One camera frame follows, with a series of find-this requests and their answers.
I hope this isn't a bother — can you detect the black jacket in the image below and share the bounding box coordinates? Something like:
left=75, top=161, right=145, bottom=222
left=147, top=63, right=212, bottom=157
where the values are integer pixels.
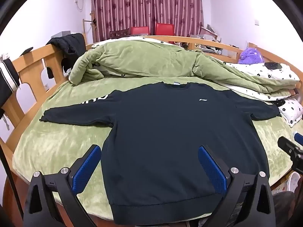
left=46, top=33, right=87, bottom=79

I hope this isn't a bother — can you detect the black sweatshirt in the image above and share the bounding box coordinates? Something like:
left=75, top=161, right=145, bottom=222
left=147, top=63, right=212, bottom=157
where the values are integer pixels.
left=40, top=82, right=282, bottom=225

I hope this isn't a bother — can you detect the green quilt with floral lining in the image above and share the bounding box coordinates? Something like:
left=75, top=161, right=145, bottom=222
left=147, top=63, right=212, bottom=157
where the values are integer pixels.
left=69, top=39, right=302, bottom=100

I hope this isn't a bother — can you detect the white floral pillow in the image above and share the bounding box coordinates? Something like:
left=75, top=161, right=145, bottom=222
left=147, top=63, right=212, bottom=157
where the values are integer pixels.
left=276, top=98, right=303, bottom=127

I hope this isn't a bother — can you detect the black and white striped garment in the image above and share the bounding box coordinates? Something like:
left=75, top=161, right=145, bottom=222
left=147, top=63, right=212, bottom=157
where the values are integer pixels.
left=0, top=58, right=20, bottom=121

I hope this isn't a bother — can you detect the wooden bed frame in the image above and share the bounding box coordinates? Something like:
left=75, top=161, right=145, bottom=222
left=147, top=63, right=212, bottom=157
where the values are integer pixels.
left=0, top=35, right=303, bottom=194

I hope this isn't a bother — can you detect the dark wooden chair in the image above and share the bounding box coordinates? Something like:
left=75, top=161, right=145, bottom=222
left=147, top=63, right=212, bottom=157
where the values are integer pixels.
left=110, top=28, right=130, bottom=38

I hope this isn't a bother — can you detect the wooden coat rack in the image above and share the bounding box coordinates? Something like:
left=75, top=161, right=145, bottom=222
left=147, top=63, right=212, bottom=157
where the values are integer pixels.
left=82, top=5, right=97, bottom=43

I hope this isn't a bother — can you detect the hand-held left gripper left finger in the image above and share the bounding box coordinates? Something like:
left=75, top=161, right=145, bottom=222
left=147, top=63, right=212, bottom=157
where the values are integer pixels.
left=23, top=144, right=102, bottom=227

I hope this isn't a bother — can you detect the pile of cardboard boxes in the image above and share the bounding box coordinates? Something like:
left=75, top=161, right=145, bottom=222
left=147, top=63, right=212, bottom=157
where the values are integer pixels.
left=189, top=24, right=222, bottom=43

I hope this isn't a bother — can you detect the purple plush toy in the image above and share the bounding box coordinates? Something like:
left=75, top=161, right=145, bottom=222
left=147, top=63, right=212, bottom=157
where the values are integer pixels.
left=238, top=47, right=263, bottom=65

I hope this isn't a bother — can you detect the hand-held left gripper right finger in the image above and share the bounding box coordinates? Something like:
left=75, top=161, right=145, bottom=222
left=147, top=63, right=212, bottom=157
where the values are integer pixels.
left=198, top=145, right=276, bottom=227

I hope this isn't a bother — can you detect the green fleece bed sheet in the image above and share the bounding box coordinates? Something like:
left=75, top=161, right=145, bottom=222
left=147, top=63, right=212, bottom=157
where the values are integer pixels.
left=12, top=74, right=300, bottom=218

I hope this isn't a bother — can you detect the thick black cable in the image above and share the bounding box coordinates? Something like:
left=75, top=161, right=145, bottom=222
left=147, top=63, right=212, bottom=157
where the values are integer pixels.
left=0, top=139, right=23, bottom=215

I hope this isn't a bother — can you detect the maroon striped curtain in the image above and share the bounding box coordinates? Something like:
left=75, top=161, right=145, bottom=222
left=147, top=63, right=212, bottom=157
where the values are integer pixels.
left=91, top=0, right=204, bottom=42

